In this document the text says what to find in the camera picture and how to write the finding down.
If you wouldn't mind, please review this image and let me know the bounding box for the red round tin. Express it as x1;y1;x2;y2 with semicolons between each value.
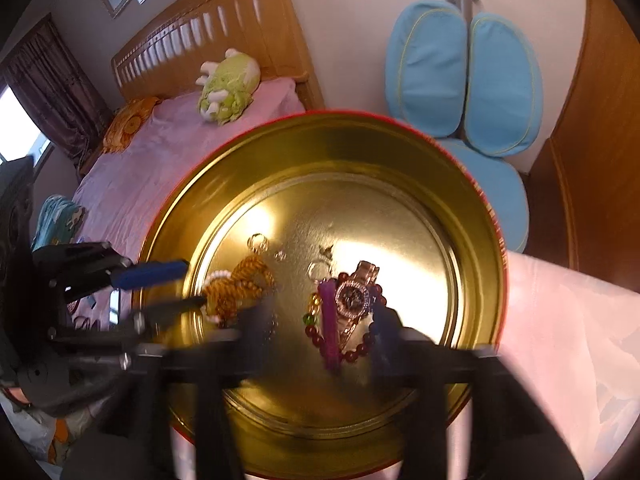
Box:
131;110;511;480

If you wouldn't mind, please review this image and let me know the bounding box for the wooden wardrobe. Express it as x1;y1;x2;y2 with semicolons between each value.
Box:
525;0;640;321

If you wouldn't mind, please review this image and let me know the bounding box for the window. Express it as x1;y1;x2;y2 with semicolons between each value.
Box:
0;82;53;163

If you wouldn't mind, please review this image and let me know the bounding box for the white tablecloth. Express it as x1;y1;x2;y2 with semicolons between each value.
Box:
445;250;640;480

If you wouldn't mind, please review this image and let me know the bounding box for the wooden headboard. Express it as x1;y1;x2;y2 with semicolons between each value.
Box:
111;0;326;111

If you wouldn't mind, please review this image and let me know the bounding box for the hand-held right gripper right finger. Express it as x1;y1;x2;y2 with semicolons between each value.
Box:
372;307;586;480

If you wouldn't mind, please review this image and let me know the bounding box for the dark red bead bracelet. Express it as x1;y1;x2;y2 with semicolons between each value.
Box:
302;272;401;363

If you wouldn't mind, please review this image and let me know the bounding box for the wooden bead bracelet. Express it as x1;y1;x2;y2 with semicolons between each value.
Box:
202;254;277;322

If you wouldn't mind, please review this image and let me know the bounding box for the wooden bed pink sheet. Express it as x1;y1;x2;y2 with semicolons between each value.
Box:
75;77;307;331

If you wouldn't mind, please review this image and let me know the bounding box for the blue printed blanket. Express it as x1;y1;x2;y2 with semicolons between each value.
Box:
32;195;86;253

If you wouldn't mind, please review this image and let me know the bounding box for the purple hair clip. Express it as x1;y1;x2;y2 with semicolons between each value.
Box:
317;280;343;371

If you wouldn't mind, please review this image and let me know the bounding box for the brown curtain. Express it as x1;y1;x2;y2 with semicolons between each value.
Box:
0;14;113;168

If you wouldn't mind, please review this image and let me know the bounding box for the light blue chair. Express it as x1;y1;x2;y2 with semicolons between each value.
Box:
385;0;543;253

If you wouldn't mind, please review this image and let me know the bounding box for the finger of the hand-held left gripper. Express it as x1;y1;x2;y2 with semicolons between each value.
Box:
32;242;190;302
124;295;209;341

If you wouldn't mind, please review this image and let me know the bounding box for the white pearl bracelet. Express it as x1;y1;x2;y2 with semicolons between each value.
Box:
202;270;236;327

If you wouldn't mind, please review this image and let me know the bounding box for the rose gold wristwatch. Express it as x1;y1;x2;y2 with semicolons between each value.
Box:
330;260;381;356

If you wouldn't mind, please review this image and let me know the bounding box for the orange pillow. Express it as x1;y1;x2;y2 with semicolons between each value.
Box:
102;97;162;153

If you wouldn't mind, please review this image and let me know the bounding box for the green cabbage plush toy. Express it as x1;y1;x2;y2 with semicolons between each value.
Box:
196;48;262;125

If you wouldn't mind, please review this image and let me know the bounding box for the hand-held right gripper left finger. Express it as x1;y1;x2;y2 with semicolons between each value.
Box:
62;305;275;480

